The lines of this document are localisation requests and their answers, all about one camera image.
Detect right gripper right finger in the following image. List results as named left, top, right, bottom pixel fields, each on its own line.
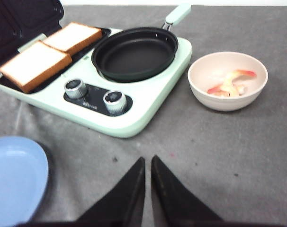
left=151, top=155, right=281, bottom=227

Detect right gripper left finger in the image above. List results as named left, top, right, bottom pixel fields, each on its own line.
left=20, top=157, right=145, bottom=227

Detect white bread slice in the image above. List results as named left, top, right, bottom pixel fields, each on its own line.
left=0, top=41, right=72, bottom=93
left=43, top=22, right=102, bottom=56

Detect breakfast maker hinged lid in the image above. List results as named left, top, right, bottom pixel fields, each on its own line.
left=0, top=0, right=64, bottom=65

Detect mint green breakfast maker base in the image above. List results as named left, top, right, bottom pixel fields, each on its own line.
left=0, top=38, right=192, bottom=138

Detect pink cooked shrimp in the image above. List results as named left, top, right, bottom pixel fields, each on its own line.
left=207, top=70, right=257, bottom=97

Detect right silver control knob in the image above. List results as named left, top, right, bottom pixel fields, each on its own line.
left=103, top=90, right=127, bottom=115

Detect silver control knob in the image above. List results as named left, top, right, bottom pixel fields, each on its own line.
left=103, top=90, right=127, bottom=115
left=64, top=79, right=88, bottom=99

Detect blue plastic plate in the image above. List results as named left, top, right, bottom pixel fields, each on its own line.
left=0, top=136, right=49, bottom=227

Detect left silver control knob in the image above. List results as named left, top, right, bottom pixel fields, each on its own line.
left=64, top=79, right=88, bottom=99

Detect beige ceramic bowl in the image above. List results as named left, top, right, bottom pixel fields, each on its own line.
left=188, top=52, right=268, bottom=112

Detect black round frying pan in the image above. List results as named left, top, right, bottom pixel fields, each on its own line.
left=91, top=3, right=191, bottom=83

